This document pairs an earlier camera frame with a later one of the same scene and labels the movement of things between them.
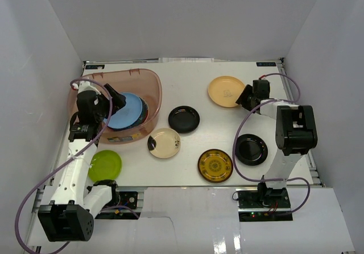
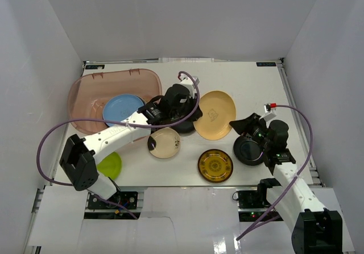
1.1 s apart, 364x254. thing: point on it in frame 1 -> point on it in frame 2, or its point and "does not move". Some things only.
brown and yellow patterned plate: x=215 y=166 does not move
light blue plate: x=127 y=113 does not move
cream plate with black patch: x=164 y=143 does not move
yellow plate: x=224 y=91 -> x=218 y=109
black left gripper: x=107 y=100 -> x=187 y=117
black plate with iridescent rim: x=251 y=150 does not move
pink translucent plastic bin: x=142 y=82 does not move
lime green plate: x=104 y=165 does not move
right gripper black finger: x=245 y=95 -> x=246 y=125
